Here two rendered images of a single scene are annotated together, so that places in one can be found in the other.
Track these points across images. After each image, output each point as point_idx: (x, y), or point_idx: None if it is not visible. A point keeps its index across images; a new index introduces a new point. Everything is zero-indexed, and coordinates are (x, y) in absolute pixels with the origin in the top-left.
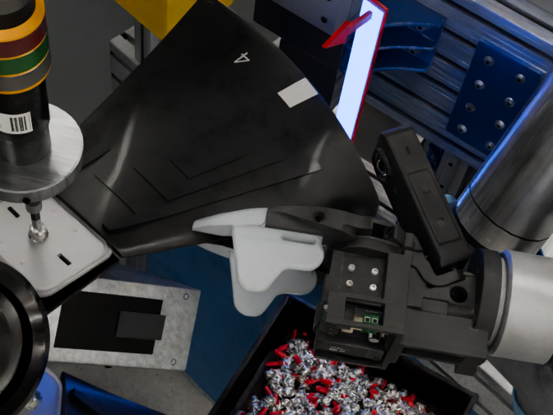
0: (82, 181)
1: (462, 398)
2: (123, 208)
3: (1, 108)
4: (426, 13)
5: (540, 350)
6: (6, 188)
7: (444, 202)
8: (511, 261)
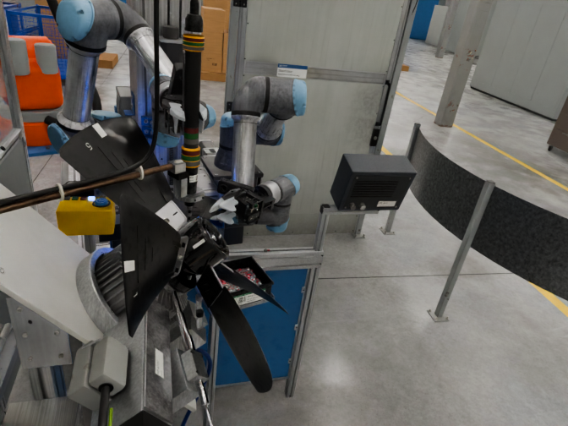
0: None
1: (249, 259)
2: (195, 215)
3: (194, 173)
4: None
5: (279, 194)
6: (199, 196)
7: (242, 183)
8: (262, 183)
